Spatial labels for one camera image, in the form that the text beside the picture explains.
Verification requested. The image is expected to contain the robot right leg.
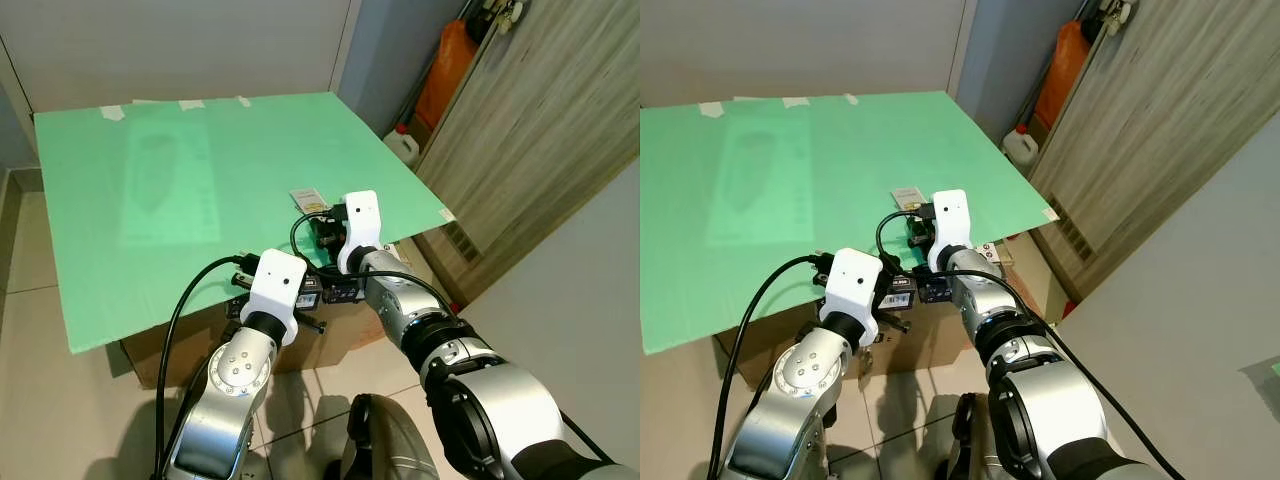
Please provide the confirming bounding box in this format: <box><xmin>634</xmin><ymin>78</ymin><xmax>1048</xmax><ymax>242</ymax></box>
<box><xmin>944</xmin><ymin>392</ymin><xmax>1003</xmax><ymax>480</ymax></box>
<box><xmin>339</xmin><ymin>392</ymin><xmax>443</xmax><ymax>480</ymax></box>

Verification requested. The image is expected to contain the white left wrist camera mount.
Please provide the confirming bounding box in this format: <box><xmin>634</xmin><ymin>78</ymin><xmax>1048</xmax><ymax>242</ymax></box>
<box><xmin>239</xmin><ymin>249</ymin><xmax>309</xmax><ymax>347</ymax></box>
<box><xmin>818</xmin><ymin>249</ymin><xmax>888</xmax><ymax>347</ymax></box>

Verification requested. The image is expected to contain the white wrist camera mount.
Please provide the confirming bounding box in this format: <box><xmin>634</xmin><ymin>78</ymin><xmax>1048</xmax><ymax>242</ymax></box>
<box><xmin>239</xmin><ymin>249</ymin><xmax>309</xmax><ymax>347</ymax></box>
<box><xmin>927</xmin><ymin>188</ymin><xmax>974</xmax><ymax>274</ymax></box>
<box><xmin>818</xmin><ymin>249</ymin><xmax>888</xmax><ymax>347</ymax></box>
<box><xmin>336</xmin><ymin>189</ymin><xmax>385</xmax><ymax>277</ymax></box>

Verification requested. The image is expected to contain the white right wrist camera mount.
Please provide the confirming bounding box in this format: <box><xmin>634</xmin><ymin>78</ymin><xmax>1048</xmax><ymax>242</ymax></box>
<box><xmin>927</xmin><ymin>188</ymin><xmax>974</xmax><ymax>274</ymax></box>
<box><xmin>336</xmin><ymin>189</ymin><xmax>385</xmax><ymax>277</ymax></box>

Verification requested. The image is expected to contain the white jug with red cap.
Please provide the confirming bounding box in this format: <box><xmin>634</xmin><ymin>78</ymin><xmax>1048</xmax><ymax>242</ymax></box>
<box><xmin>1002</xmin><ymin>124</ymin><xmax>1042</xmax><ymax>167</ymax></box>
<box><xmin>382</xmin><ymin>124</ymin><xmax>422</xmax><ymax>167</ymax></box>

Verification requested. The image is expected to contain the green board piece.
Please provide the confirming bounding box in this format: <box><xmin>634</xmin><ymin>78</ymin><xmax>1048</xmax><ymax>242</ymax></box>
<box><xmin>1240</xmin><ymin>358</ymin><xmax>1280</xmax><ymax>389</ymax></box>

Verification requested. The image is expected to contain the orange bag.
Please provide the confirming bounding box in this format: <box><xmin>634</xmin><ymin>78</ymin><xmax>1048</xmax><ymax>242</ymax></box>
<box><xmin>1032</xmin><ymin>19</ymin><xmax>1090</xmax><ymax>132</ymax></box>
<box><xmin>414</xmin><ymin>19</ymin><xmax>480</xmax><ymax>132</ymax></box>

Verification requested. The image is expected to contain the white plush toy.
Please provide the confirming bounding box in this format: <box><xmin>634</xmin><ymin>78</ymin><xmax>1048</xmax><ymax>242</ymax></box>
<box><xmin>479</xmin><ymin>0</ymin><xmax>527</xmax><ymax>32</ymax></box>
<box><xmin>1097</xmin><ymin>0</ymin><xmax>1137</xmax><ymax>37</ymax></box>

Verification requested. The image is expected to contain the wooden cabinet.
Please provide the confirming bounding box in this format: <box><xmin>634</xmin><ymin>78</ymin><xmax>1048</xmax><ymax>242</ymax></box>
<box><xmin>413</xmin><ymin>0</ymin><xmax>641</xmax><ymax>309</ymax></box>
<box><xmin>1026</xmin><ymin>0</ymin><xmax>1280</xmax><ymax>304</ymax></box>

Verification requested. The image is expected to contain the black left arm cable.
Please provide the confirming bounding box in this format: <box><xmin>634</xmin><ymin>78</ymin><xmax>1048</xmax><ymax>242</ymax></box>
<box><xmin>153</xmin><ymin>254</ymin><xmax>253</xmax><ymax>479</ymax></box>
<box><xmin>705</xmin><ymin>253</ymin><xmax>833</xmax><ymax>480</ymax></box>

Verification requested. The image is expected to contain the green table board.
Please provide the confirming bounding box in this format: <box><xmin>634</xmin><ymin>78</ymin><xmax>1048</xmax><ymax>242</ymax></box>
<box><xmin>640</xmin><ymin>90</ymin><xmax>1062</xmax><ymax>357</ymax></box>
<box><xmin>32</xmin><ymin>91</ymin><xmax>457</xmax><ymax>354</ymax></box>

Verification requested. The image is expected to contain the white door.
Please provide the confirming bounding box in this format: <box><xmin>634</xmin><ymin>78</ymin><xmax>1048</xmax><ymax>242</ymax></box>
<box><xmin>0</xmin><ymin>0</ymin><xmax>363</xmax><ymax>114</ymax></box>

